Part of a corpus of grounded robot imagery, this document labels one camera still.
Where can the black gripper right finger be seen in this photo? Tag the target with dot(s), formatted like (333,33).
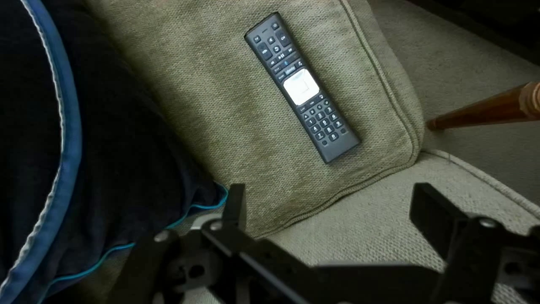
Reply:
(480,253)

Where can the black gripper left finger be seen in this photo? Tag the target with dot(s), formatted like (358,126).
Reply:
(225,261)

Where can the black Xfinity remote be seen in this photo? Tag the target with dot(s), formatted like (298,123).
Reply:
(279,53)

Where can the navy blue pillow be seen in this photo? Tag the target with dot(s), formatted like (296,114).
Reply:
(88,163)

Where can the beige couch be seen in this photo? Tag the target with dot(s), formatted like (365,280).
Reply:
(222,104)

